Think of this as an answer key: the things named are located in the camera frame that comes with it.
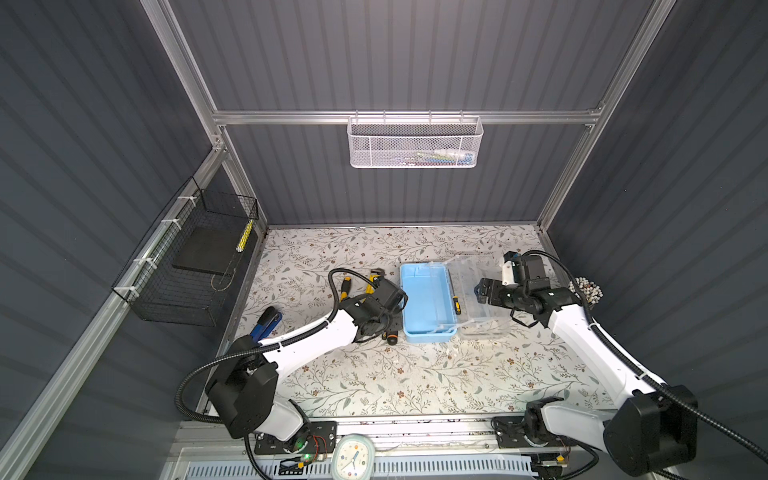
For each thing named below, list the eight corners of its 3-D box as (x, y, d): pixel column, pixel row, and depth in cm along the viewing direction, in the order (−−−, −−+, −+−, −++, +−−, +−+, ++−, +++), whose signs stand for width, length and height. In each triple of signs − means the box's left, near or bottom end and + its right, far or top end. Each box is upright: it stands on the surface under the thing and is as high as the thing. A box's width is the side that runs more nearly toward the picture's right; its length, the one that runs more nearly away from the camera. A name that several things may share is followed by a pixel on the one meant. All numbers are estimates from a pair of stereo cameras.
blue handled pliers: (254, 342, 92) (248, 336, 88) (270, 312, 99) (265, 305, 95) (268, 346, 91) (262, 339, 87) (283, 315, 98) (279, 308, 94)
